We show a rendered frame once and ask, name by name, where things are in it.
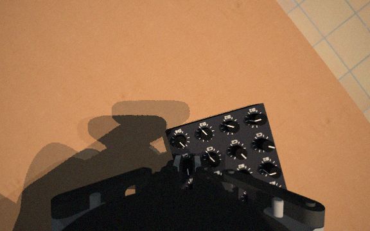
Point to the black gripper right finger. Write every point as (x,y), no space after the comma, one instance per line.
(296,212)

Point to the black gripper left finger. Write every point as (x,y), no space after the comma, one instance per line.
(68,206)

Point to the black knob box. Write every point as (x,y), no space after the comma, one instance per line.
(232,140)

